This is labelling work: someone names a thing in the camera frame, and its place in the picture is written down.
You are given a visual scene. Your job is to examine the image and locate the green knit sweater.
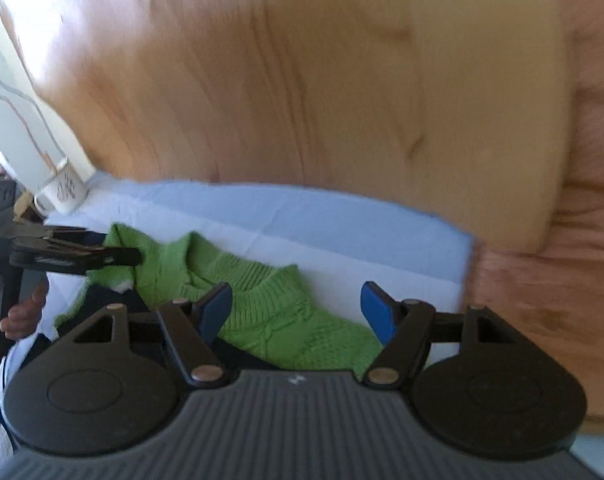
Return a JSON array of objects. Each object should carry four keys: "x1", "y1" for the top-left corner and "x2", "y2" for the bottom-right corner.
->
[{"x1": 55, "y1": 223, "x2": 382, "y2": 376}]

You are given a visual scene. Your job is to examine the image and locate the black knit sweater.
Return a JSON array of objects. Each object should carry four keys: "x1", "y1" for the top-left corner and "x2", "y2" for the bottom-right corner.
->
[{"x1": 21, "y1": 284, "x2": 279, "y2": 370}]

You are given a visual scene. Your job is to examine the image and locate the person's left hand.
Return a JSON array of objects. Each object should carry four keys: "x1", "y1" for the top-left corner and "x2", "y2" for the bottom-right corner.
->
[{"x1": 0, "y1": 275, "x2": 49, "y2": 341}]

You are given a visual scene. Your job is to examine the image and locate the white enamel mug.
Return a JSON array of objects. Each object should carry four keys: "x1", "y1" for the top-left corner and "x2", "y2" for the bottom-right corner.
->
[{"x1": 33, "y1": 158, "x2": 88, "y2": 216}]

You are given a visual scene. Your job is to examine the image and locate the striped blue white bedsheet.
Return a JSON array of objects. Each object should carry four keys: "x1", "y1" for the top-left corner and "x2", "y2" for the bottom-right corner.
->
[{"x1": 0, "y1": 171, "x2": 479, "y2": 470}]

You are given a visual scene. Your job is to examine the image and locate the brown mesh mat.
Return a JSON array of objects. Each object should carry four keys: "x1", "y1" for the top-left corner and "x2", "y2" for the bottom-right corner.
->
[{"x1": 466, "y1": 0, "x2": 604, "y2": 425}]

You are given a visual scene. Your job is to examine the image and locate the wooden pattern board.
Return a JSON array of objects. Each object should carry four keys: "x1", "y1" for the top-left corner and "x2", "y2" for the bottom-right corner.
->
[{"x1": 0, "y1": 0, "x2": 571, "y2": 252}]

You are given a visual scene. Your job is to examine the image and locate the grey wall cable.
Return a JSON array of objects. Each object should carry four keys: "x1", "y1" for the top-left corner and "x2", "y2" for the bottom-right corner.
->
[{"x1": 0, "y1": 58, "x2": 66, "y2": 172}]

